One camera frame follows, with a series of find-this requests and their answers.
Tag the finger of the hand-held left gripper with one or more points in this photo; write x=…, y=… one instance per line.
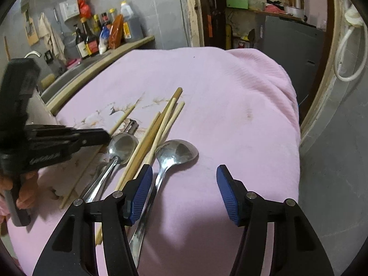
x=92, y=138

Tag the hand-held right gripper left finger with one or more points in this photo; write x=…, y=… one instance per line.
x=141, y=195

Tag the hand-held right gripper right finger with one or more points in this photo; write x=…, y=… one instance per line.
x=228, y=195

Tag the metal spoon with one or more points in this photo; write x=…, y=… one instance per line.
x=123, y=146
x=176, y=152

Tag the light wooden chopstick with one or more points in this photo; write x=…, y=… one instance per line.
x=175, y=115
x=123, y=119
x=166, y=118
x=150, y=126

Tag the small metal utensil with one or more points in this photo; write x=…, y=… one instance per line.
x=132, y=126

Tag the brown wooden chopstick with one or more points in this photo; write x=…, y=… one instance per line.
x=161, y=119

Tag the person's left forearm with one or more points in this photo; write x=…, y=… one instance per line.
x=2, y=207

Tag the person's left hand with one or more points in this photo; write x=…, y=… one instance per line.
x=26, y=189

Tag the metal faucet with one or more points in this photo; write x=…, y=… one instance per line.
x=32, y=53

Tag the beige hanging towel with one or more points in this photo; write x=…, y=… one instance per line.
x=51, y=37

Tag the dark sauce bottle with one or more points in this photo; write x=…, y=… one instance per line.
x=91, y=41
x=82, y=44

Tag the pink floral blanket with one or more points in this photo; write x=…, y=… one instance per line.
x=215, y=106

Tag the white seasoning bag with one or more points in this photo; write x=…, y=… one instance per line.
x=104, y=40

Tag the orange-brown packet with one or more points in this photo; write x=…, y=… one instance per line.
x=116, y=31

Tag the red plastic bag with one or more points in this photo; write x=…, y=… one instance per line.
x=84, y=8

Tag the grey cabinet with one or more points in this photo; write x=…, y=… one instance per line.
x=290, y=49

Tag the red cloth on shelf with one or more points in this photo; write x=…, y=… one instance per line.
x=273, y=8

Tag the green box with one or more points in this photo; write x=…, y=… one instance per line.
x=237, y=3

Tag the metal pot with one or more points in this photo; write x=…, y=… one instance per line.
x=294, y=10

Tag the white wall box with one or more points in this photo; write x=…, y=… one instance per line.
x=69, y=8

